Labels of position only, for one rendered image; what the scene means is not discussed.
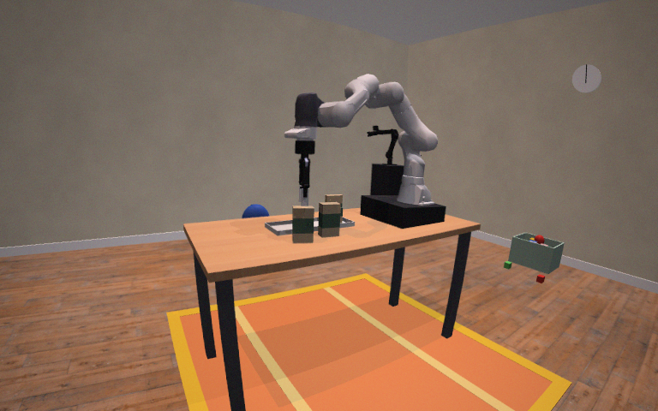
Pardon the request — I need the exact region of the brown block with dark green band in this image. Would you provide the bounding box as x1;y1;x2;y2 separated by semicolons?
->
325;194;343;223
318;202;341;238
292;205;314;243

